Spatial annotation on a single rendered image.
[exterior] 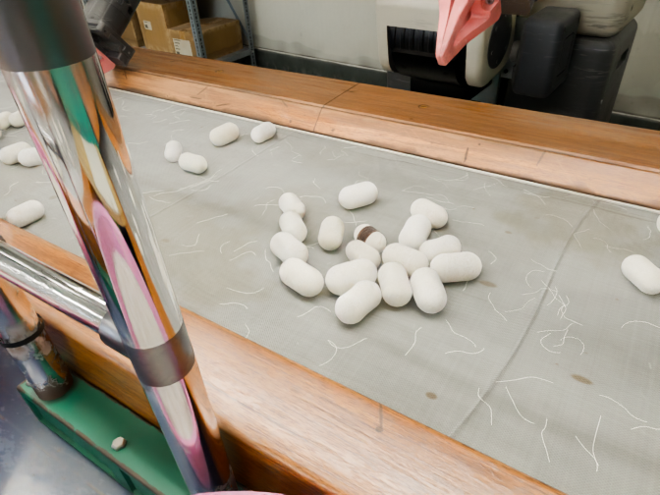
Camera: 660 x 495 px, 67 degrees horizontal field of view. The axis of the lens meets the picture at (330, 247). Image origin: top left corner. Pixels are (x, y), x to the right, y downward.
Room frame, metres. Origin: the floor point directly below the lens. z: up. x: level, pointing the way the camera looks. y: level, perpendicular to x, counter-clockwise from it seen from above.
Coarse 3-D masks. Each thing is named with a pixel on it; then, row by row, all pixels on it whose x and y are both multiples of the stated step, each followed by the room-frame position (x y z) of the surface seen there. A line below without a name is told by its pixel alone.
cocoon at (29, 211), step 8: (32, 200) 0.40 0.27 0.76; (16, 208) 0.38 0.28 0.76; (24, 208) 0.39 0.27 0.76; (32, 208) 0.39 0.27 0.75; (40, 208) 0.39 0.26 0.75; (8, 216) 0.38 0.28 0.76; (16, 216) 0.38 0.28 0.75; (24, 216) 0.38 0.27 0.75; (32, 216) 0.38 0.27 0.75; (40, 216) 0.39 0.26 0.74; (16, 224) 0.37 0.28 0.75; (24, 224) 0.38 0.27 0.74
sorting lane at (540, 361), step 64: (128, 128) 0.60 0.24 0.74; (192, 128) 0.58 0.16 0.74; (0, 192) 0.45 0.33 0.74; (192, 192) 0.42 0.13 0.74; (256, 192) 0.42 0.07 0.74; (320, 192) 0.41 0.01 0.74; (384, 192) 0.40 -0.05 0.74; (448, 192) 0.39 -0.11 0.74; (512, 192) 0.39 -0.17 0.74; (576, 192) 0.38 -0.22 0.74; (192, 256) 0.32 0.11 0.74; (256, 256) 0.32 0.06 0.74; (320, 256) 0.31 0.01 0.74; (512, 256) 0.29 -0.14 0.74; (576, 256) 0.29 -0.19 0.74; (256, 320) 0.24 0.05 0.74; (320, 320) 0.24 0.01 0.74; (384, 320) 0.24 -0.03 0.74; (448, 320) 0.23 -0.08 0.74; (512, 320) 0.23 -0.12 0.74; (576, 320) 0.22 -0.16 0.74; (640, 320) 0.22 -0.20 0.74; (384, 384) 0.18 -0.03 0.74; (448, 384) 0.18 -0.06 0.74; (512, 384) 0.18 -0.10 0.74; (576, 384) 0.18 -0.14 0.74; (640, 384) 0.17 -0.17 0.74; (512, 448) 0.14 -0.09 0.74; (576, 448) 0.14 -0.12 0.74; (640, 448) 0.13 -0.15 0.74
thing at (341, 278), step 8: (344, 264) 0.27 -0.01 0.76; (352, 264) 0.27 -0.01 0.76; (360, 264) 0.27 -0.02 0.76; (368, 264) 0.27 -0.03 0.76; (328, 272) 0.27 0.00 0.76; (336, 272) 0.26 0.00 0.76; (344, 272) 0.26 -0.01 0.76; (352, 272) 0.26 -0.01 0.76; (360, 272) 0.26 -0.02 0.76; (368, 272) 0.27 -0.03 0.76; (376, 272) 0.27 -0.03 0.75; (328, 280) 0.26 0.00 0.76; (336, 280) 0.26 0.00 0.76; (344, 280) 0.26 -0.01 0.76; (352, 280) 0.26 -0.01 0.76; (360, 280) 0.26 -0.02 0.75; (328, 288) 0.26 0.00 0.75; (336, 288) 0.26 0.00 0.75; (344, 288) 0.26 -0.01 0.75
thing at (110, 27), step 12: (96, 0) 0.77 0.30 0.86; (108, 0) 0.77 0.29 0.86; (84, 12) 0.76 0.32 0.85; (96, 12) 0.75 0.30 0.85; (108, 12) 0.76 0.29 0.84; (120, 12) 0.77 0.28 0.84; (132, 12) 0.79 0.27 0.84; (96, 24) 0.72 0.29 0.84; (108, 24) 0.75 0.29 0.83; (120, 24) 0.77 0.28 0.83; (96, 36) 0.75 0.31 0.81; (108, 36) 0.72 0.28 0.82; (120, 36) 0.77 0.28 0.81; (132, 48) 0.75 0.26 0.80
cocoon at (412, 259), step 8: (392, 248) 0.29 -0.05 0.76; (400, 248) 0.29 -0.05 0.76; (408, 248) 0.29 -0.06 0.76; (384, 256) 0.29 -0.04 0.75; (392, 256) 0.28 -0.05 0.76; (400, 256) 0.28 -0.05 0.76; (408, 256) 0.28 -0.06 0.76; (416, 256) 0.28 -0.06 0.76; (424, 256) 0.28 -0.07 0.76; (408, 264) 0.27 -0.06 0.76; (416, 264) 0.27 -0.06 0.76; (424, 264) 0.27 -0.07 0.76; (408, 272) 0.27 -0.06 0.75
